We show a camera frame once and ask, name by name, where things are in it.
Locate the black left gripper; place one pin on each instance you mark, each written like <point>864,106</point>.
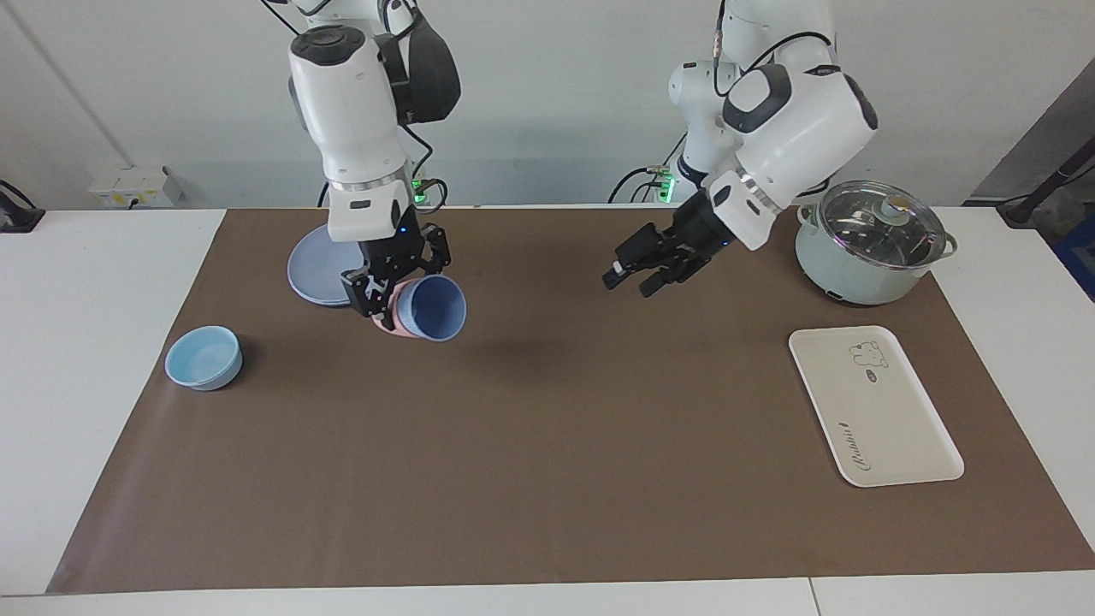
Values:
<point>697,231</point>

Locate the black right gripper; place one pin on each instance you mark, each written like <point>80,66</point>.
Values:
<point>392,250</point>

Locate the blue ribbed cup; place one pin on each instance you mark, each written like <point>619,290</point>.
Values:
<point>436,308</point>

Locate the pink cup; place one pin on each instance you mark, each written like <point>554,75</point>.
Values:
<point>382,318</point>

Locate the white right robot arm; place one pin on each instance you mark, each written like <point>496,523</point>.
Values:
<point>355,128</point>

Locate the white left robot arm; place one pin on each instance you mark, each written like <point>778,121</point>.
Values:
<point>796,120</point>

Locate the cream rabbit print tray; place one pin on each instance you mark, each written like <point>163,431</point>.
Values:
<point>873,406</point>

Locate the pale blue plate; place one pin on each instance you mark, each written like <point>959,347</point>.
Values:
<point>312,269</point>

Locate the pale green electric pot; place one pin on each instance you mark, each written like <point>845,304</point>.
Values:
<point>843,274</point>

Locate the brown paper table mat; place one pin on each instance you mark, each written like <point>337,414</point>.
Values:
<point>547,445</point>

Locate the light blue bowl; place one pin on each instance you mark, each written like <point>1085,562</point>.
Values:
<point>204,358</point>

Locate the glass pot lid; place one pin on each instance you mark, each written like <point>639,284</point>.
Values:
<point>881,224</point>

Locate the white power socket box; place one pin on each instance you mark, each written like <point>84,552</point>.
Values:
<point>133,186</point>

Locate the black table clamp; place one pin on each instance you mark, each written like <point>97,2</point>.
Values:
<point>17,212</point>

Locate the black stand pole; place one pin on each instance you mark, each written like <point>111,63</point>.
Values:
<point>1048,184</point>

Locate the blue crate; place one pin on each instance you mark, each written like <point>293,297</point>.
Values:
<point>1078,257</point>

